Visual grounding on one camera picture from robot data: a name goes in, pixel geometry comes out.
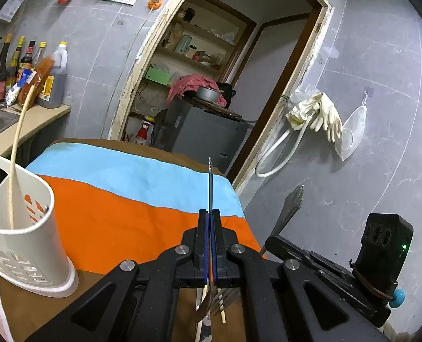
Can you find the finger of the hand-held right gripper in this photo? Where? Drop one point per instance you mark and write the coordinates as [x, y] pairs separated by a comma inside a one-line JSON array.
[[284, 247]]

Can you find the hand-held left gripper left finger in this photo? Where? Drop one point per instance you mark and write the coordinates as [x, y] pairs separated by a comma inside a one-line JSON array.
[[161, 278]]

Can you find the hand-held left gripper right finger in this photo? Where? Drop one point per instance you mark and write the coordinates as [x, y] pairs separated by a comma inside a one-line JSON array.
[[264, 281]]

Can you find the white plastic utensil caddy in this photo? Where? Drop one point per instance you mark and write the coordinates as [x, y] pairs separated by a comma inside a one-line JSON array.
[[40, 237]]

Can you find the striped colourful blanket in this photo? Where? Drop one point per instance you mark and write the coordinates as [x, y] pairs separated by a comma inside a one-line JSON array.
[[125, 199]]

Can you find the white filter bag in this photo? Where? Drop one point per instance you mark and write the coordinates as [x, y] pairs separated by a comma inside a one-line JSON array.
[[351, 131]]

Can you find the small grey refrigerator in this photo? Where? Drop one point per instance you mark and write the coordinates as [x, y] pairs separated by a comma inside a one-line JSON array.
[[203, 135]]

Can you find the cream rubber gloves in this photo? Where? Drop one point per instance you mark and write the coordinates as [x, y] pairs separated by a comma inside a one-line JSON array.
[[325, 114]]

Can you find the red white bottle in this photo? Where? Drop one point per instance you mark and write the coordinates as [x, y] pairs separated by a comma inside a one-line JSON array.
[[144, 133]]

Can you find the wooden board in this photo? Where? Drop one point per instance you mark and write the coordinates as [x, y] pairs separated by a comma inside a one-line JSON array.
[[225, 110]]

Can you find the black bag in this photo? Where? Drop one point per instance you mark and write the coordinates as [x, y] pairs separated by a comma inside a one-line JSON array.
[[227, 94]]

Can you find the metal pot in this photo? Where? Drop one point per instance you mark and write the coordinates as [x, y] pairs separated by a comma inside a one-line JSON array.
[[208, 94]]

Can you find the pink cloth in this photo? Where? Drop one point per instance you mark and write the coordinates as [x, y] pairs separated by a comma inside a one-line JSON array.
[[186, 85]]

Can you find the green box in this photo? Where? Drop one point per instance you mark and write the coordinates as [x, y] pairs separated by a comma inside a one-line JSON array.
[[158, 76]]

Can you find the small jar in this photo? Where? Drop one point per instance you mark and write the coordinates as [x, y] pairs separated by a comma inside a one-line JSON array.
[[192, 50]]

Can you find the large plastic jug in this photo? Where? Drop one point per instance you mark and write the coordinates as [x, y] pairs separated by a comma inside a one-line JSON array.
[[56, 85]]

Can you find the wooden shelf unit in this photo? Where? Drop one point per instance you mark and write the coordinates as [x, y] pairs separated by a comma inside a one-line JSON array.
[[203, 35]]

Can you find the green cup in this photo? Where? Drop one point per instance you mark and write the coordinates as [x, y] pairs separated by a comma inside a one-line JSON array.
[[183, 44]]

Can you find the orange-red spice packet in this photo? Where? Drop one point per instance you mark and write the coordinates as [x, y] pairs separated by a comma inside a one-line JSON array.
[[41, 74]]

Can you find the blue white packet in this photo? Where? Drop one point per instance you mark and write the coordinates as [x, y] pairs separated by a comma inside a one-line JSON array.
[[16, 91]]

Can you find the clear glass bottle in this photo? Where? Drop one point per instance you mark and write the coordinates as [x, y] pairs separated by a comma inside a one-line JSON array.
[[40, 55]]

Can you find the red-capped sauce bottle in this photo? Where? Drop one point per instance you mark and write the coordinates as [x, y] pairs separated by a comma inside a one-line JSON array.
[[26, 58]]

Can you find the dark soy sauce bottle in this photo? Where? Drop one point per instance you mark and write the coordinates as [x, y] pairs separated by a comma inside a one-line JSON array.
[[0, 74]]

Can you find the yellow-capped sauce bottle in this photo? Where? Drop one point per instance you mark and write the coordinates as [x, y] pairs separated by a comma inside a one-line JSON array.
[[15, 60]]

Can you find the worn door frame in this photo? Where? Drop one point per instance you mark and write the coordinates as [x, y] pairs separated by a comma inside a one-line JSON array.
[[139, 60]]

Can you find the orange wall plug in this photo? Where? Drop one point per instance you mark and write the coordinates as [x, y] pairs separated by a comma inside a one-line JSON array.
[[155, 2]]

